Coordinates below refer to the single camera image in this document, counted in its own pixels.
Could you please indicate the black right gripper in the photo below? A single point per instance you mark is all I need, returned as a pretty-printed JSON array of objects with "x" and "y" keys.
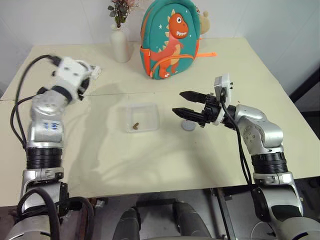
[{"x": 211, "y": 110}]

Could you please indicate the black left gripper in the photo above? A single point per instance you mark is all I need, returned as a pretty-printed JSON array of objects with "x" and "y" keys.
[{"x": 83, "y": 86}]

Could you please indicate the small grey round lid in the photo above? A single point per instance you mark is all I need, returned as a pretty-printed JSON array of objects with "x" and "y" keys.
[{"x": 188, "y": 127}]

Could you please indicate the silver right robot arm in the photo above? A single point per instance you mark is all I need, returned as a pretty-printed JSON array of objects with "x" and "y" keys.
[{"x": 262, "y": 130}]

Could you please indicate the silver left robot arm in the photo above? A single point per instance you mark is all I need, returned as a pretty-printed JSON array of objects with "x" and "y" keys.
[{"x": 45, "y": 112}]

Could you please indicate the clear plastic container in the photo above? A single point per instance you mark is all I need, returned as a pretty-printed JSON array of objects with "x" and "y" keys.
[{"x": 145, "y": 115}]

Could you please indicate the small brown debris piece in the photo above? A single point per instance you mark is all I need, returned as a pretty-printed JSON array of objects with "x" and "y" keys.
[{"x": 135, "y": 125}]

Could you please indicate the white ceramic vase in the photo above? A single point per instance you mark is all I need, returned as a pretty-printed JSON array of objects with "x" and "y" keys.
[{"x": 120, "y": 47}]

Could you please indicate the teal dinosaur backpack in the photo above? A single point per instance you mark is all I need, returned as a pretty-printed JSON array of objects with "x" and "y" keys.
[{"x": 155, "y": 37}]

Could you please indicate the beige plush toy pendant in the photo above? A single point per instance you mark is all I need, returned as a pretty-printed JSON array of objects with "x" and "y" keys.
[{"x": 205, "y": 25}]

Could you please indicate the pink flower bouquet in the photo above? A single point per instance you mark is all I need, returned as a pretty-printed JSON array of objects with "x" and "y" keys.
[{"x": 120, "y": 12}]

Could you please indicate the black metal table leg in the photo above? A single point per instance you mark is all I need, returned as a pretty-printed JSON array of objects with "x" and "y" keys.
[{"x": 225, "y": 215}]

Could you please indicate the dark rounded shape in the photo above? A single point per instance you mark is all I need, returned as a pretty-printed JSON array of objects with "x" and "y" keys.
[
  {"x": 190, "y": 222},
  {"x": 130, "y": 225}
]

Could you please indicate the dark furniture piece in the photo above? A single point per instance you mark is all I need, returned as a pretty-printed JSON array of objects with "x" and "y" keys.
[{"x": 310, "y": 110}]

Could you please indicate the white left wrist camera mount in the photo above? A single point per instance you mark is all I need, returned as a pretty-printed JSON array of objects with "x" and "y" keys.
[{"x": 70, "y": 70}]

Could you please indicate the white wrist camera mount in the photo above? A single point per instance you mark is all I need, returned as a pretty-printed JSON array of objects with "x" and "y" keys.
[
  {"x": 225, "y": 85},
  {"x": 70, "y": 70}
]

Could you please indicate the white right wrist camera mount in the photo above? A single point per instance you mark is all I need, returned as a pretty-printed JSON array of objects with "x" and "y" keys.
[{"x": 225, "y": 85}]

